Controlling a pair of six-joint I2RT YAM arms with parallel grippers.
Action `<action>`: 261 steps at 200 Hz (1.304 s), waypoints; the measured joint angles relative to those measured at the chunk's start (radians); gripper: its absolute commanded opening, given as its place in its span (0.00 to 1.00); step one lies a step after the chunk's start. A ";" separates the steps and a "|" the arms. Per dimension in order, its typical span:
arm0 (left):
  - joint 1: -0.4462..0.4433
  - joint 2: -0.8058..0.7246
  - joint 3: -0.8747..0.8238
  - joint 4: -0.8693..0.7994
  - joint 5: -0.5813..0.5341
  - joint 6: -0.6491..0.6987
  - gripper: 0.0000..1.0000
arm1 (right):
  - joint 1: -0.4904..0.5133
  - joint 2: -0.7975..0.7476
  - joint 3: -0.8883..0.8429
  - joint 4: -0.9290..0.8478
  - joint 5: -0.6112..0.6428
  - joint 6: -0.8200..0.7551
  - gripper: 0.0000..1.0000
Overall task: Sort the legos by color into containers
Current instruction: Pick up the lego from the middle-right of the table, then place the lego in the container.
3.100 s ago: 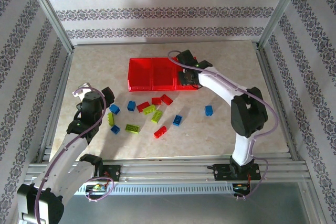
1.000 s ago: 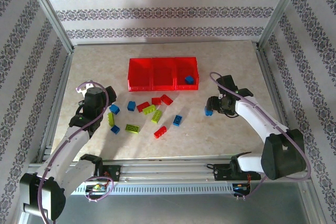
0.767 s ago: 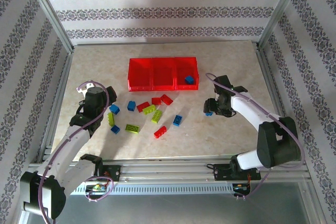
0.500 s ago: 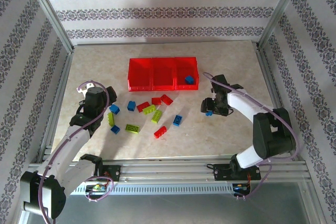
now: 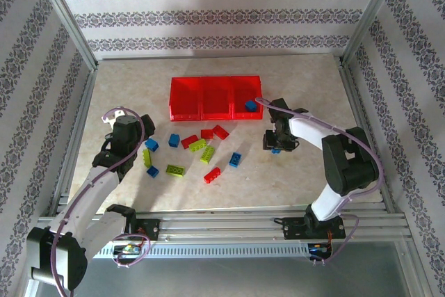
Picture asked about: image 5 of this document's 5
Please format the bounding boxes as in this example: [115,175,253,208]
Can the grey sheet metal panel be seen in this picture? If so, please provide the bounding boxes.
[34,241,423,297]

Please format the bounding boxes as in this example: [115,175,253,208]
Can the aluminium side rail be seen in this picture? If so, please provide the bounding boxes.
[48,67,100,216]
[339,56,399,214]

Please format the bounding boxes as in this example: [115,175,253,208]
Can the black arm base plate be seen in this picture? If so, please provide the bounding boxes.
[133,218,161,242]
[282,216,346,241]

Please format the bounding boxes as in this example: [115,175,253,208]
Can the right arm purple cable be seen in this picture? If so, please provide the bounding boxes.
[255,97,383,266]

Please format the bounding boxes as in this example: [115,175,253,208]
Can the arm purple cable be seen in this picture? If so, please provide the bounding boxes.
[255,97,383,266]
[48,107,152,293]

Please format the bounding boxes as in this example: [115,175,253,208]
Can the thin aluminium wall rail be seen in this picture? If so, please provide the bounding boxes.
[97,52,343,61]

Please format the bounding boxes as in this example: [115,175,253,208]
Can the wide aluminium mounting rail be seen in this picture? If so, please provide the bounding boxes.
[33,206,413,242]

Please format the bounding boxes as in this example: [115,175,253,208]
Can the small circuit board with wires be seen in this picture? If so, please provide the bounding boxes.
[307,243,333,256]
[114,243,143,255]

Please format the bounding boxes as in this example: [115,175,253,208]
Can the slotted grey cable duct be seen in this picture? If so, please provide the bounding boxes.
[93,243,310,259]

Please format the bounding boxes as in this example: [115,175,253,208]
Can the aluminium frame post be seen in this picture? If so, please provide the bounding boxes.
[29,0,100,72]
[340,0,410,67]

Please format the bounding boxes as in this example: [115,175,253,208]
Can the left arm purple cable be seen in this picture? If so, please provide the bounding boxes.
[48,107,152,293]

